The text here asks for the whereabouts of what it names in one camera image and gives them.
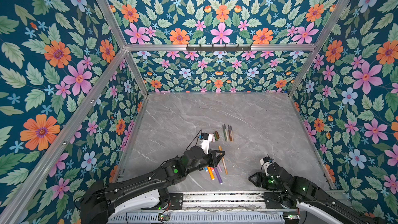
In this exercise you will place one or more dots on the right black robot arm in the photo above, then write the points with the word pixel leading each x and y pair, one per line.
pixel 298 192

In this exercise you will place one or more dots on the white vented cable duct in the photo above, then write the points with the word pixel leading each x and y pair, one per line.
pixel 199 218

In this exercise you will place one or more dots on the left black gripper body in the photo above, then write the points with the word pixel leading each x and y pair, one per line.
pixel 204 163

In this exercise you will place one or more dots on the aluminium front rail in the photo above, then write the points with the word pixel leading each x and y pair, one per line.
pixel 211 200

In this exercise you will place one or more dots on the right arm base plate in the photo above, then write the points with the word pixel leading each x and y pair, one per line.
pixel 279 200

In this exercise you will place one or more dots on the ochre brown marker pen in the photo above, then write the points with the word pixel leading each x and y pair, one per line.
pixel 232 134

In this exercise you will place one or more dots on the purple marker pen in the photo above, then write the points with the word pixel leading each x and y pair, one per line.
pixel 218 176

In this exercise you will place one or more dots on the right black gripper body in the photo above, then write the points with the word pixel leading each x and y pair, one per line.
pixel 268 183

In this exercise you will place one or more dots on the black hook bar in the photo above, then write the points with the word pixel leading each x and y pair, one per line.
pixel 218 48

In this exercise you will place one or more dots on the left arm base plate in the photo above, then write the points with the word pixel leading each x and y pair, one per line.
pixel 170 201

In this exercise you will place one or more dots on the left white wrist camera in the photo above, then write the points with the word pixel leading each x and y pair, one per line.
pixel 205 140

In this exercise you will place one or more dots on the orange marker pen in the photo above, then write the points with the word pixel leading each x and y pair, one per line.
pixel 211 173

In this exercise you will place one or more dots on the dark green brown marker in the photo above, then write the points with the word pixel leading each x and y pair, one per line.
pixel 223 132

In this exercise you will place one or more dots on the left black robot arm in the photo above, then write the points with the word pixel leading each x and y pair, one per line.
pixel 101 202

